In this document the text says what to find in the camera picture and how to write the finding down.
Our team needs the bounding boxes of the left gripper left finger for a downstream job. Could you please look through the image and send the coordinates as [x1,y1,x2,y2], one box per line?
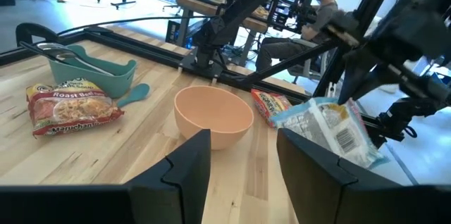
[0,128,212,224]

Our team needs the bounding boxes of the person's office chair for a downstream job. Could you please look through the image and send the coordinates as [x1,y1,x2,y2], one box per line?
[287,37,334,86]

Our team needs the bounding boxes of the black arched frame cable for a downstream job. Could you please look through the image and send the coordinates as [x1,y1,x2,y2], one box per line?
[15,22,59,47]

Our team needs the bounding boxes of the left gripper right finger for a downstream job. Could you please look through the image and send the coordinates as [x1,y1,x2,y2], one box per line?
[276,127,451,224]

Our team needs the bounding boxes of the red roast beef ramen packet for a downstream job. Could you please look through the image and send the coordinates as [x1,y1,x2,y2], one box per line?
[25,77,125,138]

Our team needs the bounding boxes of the orange plastic bowl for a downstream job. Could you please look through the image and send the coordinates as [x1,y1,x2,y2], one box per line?
[173,85,255,151]

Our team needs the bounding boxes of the red yellow ramen packet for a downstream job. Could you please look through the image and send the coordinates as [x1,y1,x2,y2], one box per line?
[250,88,293,128]

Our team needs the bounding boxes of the person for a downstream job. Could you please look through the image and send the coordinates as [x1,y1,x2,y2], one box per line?
[254,0,345,73]

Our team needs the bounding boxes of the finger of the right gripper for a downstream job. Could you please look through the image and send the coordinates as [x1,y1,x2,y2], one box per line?
[375,95,420,140]
[337,46,388,107]

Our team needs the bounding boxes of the teal plastic basket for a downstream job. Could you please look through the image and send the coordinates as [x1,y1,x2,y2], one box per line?
[47,44,138,99]

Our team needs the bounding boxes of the background wooden table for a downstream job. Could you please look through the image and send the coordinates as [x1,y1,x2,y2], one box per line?
[175,0,271,68]

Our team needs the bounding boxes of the silver metal spoon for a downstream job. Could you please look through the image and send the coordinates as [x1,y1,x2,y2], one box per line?
[36,42,116,77]

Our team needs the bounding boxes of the blue white ramen packet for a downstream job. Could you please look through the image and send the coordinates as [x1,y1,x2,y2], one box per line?
[268,97,390,170]

